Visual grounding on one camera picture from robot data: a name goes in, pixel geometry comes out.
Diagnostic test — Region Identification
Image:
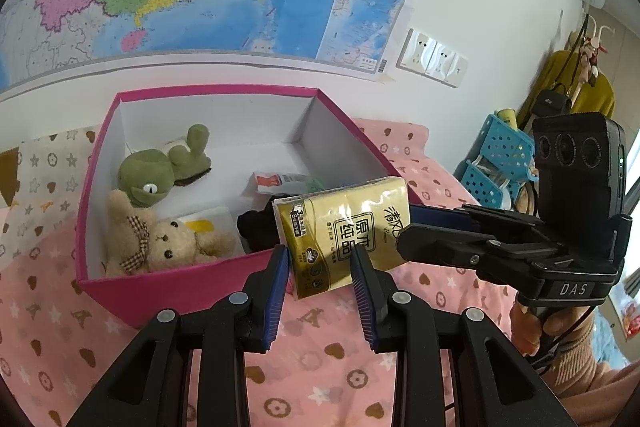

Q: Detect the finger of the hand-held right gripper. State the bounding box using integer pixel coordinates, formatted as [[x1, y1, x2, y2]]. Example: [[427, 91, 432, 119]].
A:
[[407, 202, 548, 253], [396, 221, 506, 270]]

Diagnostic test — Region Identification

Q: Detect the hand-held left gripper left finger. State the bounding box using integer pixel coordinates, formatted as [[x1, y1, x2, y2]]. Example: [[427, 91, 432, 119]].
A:
[[65, 244, 292, 427]]

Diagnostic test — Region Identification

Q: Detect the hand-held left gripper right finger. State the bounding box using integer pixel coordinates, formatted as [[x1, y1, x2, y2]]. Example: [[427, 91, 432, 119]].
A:
[[349, 251, 576, 427]]

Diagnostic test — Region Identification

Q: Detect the black scrunchie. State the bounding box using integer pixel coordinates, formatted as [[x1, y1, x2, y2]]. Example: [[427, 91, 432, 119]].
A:
[[236, 193, 281, 253]]

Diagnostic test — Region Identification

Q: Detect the gold tissue packet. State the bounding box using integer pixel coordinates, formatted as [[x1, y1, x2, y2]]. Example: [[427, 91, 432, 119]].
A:
[[271, 176, 413, 300]]

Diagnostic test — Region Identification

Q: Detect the white and yellow wipes packet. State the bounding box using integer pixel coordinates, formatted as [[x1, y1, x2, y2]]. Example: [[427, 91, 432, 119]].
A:
[[170, 206, 246, 260]]

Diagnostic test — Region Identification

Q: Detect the pink cardboard box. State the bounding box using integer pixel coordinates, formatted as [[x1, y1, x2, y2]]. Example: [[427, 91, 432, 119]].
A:
[[75, 88, 411, 330]]

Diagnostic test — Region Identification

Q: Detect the red green white tissue packet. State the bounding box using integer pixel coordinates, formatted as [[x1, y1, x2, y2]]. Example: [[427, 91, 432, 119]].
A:
[[243, 170, 328, 198]]

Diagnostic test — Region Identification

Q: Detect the beige teddy bear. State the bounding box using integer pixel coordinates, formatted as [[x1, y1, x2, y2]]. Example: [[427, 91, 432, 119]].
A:
[[102, 189, 223, 278]]

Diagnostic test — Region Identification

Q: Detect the green plush toy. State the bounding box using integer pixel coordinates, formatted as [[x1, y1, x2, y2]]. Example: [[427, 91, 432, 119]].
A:
[[116, 123, 213, 209]]

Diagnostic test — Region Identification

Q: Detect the person's right forearm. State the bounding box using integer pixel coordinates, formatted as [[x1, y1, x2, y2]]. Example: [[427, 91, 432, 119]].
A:
[[542, 307, 640, 413]]

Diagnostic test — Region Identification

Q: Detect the person's right hand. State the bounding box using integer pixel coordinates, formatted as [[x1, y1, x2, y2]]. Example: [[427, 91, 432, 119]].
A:
[[510, 292, 596, 358]]

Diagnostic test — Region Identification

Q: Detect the pink printed blanket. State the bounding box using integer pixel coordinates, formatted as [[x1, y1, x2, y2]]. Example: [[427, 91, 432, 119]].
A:
[[0, 117, 551, 427]]

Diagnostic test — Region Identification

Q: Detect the blue plastic basket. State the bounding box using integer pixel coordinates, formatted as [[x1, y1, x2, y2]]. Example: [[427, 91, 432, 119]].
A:
[[460, 113, 538, 208]]

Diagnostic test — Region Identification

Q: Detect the black bag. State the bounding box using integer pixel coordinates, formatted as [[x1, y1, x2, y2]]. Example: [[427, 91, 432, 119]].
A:
[[530, 88, 572, 118]]

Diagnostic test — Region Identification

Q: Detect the yellow garment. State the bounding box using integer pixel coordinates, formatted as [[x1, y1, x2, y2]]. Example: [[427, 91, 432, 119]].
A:
[[515, 49, 616, 132]]

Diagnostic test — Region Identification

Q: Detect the hanging beige ornament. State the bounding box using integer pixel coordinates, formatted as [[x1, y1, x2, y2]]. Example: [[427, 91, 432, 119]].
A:
[[570, 14, 616, 100]]

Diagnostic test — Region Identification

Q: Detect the white printed cloth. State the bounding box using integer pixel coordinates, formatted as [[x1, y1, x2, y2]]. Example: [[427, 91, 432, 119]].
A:
[[0, 127, 101, 268]]

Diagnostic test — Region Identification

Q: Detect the white wall switch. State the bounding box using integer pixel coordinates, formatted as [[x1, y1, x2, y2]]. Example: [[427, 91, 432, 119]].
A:
[[447, 53, 469, 88]]

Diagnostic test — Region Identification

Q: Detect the black cable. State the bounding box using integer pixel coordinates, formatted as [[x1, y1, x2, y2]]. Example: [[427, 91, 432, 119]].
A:
[[530, 322, 581, 368]]

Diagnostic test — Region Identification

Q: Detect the white wall socket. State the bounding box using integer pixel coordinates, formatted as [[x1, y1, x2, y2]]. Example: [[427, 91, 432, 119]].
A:
[[425, 41, 456, 80], [396, 28, 435, 72]]

